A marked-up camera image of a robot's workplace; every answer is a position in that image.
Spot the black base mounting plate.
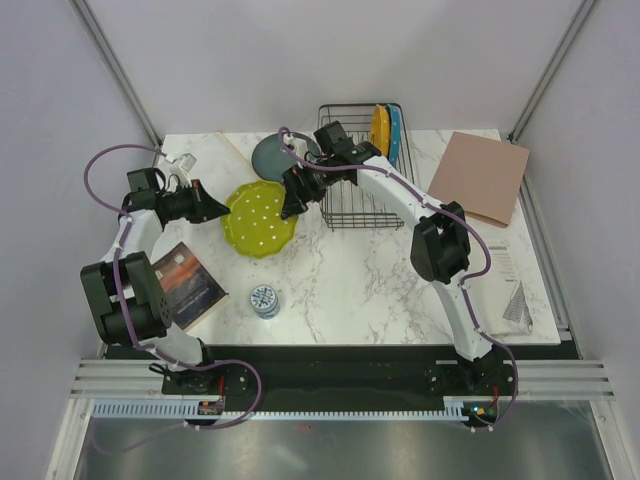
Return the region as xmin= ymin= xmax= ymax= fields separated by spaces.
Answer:
xmin=160 ymin=343 xmax=519 ymax=420

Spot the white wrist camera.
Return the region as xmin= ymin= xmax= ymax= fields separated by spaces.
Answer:
xmin=283 ymin=133 xmax=309 ymax=159
xmin=163 ymin=153 xmax=197 ymax=184

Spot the white paper sheet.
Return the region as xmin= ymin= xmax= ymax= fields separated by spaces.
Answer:
xmin=471 ymin=236 xmax=560 ymax=345

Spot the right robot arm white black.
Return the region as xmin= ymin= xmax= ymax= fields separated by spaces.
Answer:
xmin=277 ymin=121 xmax=498 ymax=394

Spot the dark hardcover book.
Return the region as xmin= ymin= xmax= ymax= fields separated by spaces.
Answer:
xmin=153 ymin=242 xmax=229 ymax=332

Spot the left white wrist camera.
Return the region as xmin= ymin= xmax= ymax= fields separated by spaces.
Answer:
xmin=163 ymin=153 xmax=197 ymax=184

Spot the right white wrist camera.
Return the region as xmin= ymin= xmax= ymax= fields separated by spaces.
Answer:
xmin=283 ymin=133 xmax=309 ymax=159

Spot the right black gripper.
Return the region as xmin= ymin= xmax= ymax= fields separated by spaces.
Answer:
xmin=281 ymin=157 xmax=338 ymax=220

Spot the orange polka dot plate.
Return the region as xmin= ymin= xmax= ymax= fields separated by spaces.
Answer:
xmin=369 ymin=104 xmax=391 ymax=156

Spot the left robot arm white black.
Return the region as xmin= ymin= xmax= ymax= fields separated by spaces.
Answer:
xmin=80 ymin=168 xmax=230 ymax=393

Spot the blue white ceramic cup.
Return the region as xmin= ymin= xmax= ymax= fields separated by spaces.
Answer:
xmin=249 ymin=285 xmax=280 ymax=320

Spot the dark grey round plate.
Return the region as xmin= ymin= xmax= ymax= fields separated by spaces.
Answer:
xmin=251 ymin=132 xmax=321 ymax=184

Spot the white slotted cable duct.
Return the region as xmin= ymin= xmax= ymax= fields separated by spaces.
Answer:
xmin=91 ymin=399 xmax=496 ymax=421

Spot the black wire dish rack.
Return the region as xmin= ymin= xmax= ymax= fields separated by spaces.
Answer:
xmin=317 ymin=103 xmax=415 ymax=230

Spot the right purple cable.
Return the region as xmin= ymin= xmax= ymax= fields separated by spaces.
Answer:
xmin=277 ymin=125 xmax=521 ymax=434

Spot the blue polka dot plate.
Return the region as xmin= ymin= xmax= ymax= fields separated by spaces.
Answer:
xmin=386 ymin=104 xmax=402 ymax=168

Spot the green polka dot plate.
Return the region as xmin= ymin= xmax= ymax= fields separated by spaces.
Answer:
xmin=221 ymin=180 xmax=297 ymax=259

